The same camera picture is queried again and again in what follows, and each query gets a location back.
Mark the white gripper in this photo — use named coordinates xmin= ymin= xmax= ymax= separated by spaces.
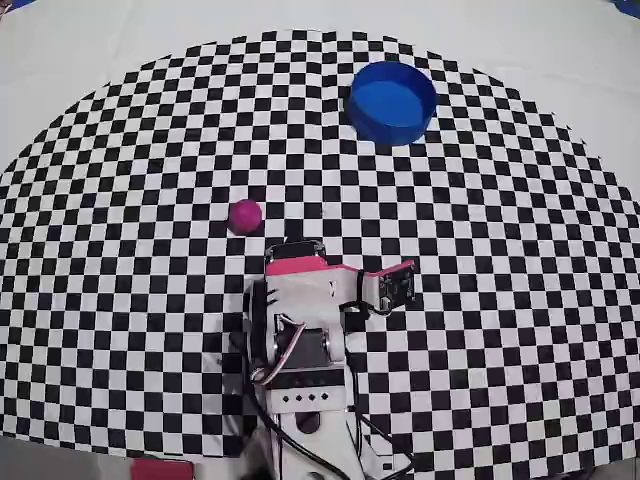
xmin=263 ymin=238 xmax=362 ymax=308

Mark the pink faceted ball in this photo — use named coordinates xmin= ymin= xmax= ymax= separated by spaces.
xmin=227 ymin=198 xmax=264 ymax=235

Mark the blue round box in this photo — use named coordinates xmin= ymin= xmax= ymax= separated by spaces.
xmin=348 ymin=60 xmax=439 ymax=147

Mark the checkerboard print white sheet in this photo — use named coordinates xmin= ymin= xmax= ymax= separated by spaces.
xmin=0 ymin=0 xmax=640 ymax=476

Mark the red rectangular block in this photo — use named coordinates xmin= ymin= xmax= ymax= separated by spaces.
xmin=130 ymin=458 xmax=195 ymax=480

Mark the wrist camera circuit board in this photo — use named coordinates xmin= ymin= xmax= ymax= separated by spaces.
xmin=375 ymin=258 xmax=419 ymax=315

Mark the black base cable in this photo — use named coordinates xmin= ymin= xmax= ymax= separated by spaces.
xmin=240 ymin=344 xmax=362 ymax=475

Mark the thin black camera cable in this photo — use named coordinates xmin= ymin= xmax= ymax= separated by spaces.
xmin=339 ymin=269 xmax=416 ymax=474

